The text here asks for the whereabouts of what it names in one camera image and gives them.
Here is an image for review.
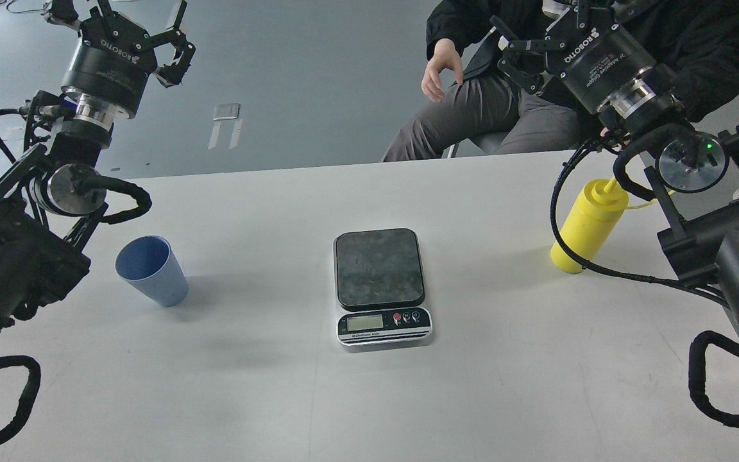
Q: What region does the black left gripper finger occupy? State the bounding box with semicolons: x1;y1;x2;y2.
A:
151;1;196;88
43;0;80;31

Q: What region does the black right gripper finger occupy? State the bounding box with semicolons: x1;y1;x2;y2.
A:
577;1;646;20
489;15;565;96

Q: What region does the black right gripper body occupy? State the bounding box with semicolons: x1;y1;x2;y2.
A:
545;5;655;116

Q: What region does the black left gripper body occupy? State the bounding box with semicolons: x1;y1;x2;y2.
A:
61;15;157;118

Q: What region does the yellow squeeze bottle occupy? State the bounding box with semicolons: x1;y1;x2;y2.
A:
559;178;657;261

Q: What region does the blue ribbed cup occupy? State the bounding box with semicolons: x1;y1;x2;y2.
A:
114;235;189;307

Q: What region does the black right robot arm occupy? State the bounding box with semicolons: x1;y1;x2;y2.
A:
490;1;739;428

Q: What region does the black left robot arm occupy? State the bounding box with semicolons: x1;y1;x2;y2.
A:
0;1;196;445

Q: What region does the black digital kitchen scale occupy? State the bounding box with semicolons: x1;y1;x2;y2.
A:
332;228;434;348

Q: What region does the person's bare hand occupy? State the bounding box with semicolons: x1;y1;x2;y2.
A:
420;38;464;103

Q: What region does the grey floor socket plate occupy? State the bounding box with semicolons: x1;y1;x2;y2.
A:
213;103;241;122

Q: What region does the grey office chair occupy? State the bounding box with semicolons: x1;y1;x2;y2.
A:
441;132;507;158

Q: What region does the seated person in dark clothes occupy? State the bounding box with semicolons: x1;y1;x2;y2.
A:
382;0;739;162

